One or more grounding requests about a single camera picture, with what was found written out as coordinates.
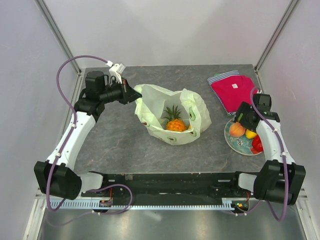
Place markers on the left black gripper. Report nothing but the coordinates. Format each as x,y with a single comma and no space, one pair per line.
128,94

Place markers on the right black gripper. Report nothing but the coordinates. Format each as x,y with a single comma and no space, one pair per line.
244,108

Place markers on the pale green plastic bag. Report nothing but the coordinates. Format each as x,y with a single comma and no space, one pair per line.
150,111

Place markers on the small pineapple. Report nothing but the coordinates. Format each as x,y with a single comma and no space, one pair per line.
174,121

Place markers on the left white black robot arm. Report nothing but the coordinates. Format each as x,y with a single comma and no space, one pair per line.
56,176

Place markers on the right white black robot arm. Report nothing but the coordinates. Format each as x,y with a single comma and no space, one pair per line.
280,179

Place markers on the peach fruit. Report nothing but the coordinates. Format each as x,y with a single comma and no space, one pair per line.
236,130

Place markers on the yellow bell pepper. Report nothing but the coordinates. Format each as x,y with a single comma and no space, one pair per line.
250,134

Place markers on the red folded shirt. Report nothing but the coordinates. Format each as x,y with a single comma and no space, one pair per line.
232,93

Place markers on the patterned ceramic plate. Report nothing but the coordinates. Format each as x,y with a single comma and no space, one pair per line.
242,144

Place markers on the red bell pepper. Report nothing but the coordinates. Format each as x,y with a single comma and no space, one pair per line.
257,146

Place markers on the blue white striped shirt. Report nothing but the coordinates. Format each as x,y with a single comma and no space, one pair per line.
225,76

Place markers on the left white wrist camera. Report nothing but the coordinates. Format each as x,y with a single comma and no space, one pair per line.
116,70

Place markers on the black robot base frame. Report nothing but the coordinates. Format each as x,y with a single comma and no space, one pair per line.
169,188

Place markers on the right aluminium frame post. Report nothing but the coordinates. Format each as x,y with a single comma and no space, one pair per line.
276,33

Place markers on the aluminium frame post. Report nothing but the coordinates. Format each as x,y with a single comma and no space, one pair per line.
44,9
276,33

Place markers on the light blue cable duct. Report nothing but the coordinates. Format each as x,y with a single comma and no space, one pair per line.
223,204

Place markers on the left aluminium frame post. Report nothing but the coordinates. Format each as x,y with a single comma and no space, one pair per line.
44,9

